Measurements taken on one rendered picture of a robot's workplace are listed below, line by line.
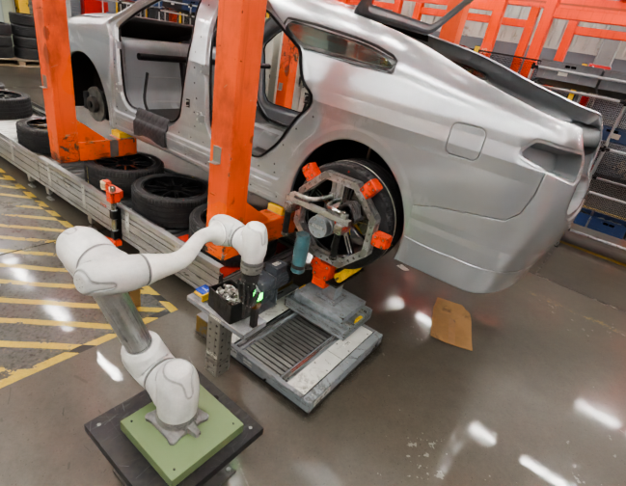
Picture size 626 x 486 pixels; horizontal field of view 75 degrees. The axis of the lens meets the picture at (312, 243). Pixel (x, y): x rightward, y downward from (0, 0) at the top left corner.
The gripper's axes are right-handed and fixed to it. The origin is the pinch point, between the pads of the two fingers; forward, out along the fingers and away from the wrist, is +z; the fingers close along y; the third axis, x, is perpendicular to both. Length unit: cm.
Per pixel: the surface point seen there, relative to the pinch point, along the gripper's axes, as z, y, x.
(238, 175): -33, -59, 48
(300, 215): -9, -39, 84
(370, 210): -30, 7, 83
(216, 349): 51, -29, 13
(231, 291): 13.0, -27.2, 17.7
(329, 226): -17, -10, 71
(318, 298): 48, -19, 94
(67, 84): -42, -252, 51
